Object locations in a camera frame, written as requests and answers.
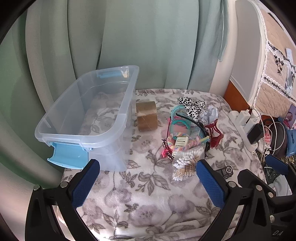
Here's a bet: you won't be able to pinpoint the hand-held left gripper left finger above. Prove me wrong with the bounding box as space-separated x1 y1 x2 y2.
25 159 100 241

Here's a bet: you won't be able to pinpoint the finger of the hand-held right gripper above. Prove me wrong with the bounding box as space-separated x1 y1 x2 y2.
265 153 290 176
238 169 277 197

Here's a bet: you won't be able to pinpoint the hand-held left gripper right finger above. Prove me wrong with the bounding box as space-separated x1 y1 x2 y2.
196 159 278 241

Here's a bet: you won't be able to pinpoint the cotton swabs bag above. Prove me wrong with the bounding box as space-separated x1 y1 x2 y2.
171 147 205 184

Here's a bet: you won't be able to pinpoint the clear plastic container blue latches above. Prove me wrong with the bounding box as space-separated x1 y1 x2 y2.
34 65 140 172

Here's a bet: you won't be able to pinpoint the dark red claw clip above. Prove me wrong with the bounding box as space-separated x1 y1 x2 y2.
203 119 225 149

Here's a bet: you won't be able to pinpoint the black headband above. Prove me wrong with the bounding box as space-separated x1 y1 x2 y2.
174 112 211 153

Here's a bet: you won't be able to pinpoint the white paper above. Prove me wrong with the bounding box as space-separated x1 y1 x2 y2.
199 108 219 126

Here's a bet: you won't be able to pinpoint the black white spotted scrunchie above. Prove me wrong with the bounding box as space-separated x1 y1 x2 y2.
177 97 206 123

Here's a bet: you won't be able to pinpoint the small black labelled box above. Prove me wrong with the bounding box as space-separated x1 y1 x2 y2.
216 165 234 179

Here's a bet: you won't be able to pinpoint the pale blue printed cloth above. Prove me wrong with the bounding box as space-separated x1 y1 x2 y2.
269 174 292 197

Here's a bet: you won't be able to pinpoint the dark round pan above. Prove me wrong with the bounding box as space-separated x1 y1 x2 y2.
264 119 288 158

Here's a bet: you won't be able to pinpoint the black charger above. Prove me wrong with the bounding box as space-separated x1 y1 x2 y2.
247 124 265 145

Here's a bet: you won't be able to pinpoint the small photo card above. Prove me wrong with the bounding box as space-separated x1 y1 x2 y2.
283 111 295 129

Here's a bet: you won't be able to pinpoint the cream claw clip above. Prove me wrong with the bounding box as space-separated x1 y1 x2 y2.
173 137 189 155

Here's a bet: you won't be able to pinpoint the light blue card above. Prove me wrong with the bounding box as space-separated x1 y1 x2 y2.
188 128 204 141

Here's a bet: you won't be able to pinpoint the white power strip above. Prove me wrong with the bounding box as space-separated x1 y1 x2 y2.
229 109 262 151

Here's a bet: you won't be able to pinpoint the grey floral blanket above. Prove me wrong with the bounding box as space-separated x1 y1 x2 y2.
60 89 266 241

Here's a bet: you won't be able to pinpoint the beige quilted lace cover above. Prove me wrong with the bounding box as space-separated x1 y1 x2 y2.
251 0 296 109

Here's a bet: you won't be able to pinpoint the brown packing tape roll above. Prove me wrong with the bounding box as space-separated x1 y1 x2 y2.
135 101 158 131

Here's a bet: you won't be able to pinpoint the light blue hanging cloth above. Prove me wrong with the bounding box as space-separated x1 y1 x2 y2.
217 0 229 61

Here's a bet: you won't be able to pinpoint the pale green curtain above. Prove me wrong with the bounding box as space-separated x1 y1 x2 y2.
0 0 229 223

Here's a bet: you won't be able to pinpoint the pastel twisted hair tie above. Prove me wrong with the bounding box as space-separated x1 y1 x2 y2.
167 132 210 147

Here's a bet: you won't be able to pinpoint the teal hair ties bundle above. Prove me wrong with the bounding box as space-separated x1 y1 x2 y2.
171 105 193 130

